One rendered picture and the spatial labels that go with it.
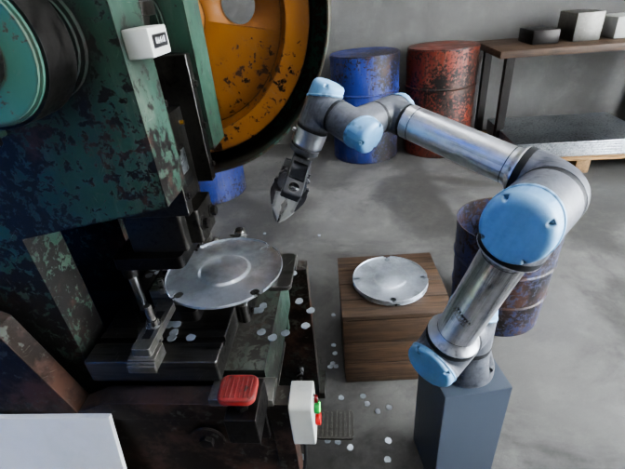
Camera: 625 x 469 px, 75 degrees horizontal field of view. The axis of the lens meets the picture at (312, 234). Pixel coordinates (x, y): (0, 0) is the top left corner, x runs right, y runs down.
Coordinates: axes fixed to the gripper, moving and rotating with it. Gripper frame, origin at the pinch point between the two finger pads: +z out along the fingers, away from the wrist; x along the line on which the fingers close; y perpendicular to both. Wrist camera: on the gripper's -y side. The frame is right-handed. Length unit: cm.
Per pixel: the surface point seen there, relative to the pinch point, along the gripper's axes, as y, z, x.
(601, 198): 162, -3, -211
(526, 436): -6, 47, -105
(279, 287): -16.8, 7.5, -4.4
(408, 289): 30, 28, -57
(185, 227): -15.1, 0.8, 19.5
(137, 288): -17.8, 19.6, 26.4
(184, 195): -19.2, -9.1, 20.5
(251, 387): -42.9, 10.5, -2.7
